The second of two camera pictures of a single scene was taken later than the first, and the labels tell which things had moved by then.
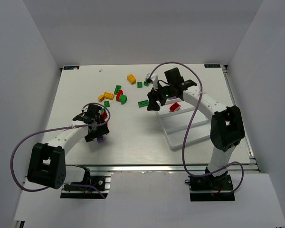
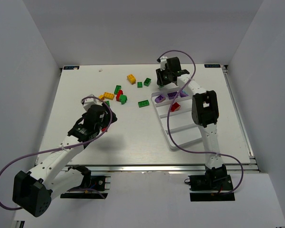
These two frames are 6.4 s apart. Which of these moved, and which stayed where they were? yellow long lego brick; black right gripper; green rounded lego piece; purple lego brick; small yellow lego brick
Moved: purple lego brick; black right gripper
Stayed: green rounded lego piece; small yellow lego brick; yellow long lego brick
